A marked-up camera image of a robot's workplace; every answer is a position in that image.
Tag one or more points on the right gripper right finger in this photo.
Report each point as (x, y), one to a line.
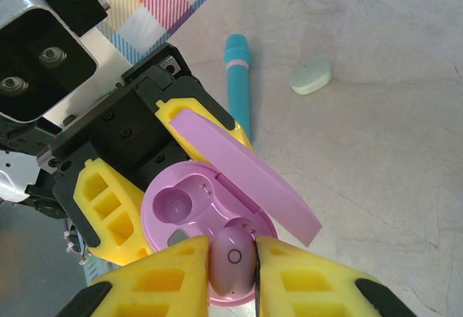
(318, 288)

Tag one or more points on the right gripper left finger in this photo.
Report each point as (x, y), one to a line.
(162, 284)

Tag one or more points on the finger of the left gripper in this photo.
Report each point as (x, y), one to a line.
(164, 109)
(108, 205)

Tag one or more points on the purple earbud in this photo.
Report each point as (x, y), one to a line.
(231, 255)

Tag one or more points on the mint green earbud case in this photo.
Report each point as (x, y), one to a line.
(311, 76)

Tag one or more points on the teal pen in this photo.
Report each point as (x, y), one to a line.
(237, 89)

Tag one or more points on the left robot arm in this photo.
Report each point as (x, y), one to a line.
(11, 183)

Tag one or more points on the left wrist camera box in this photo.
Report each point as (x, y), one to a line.
(36, 60)

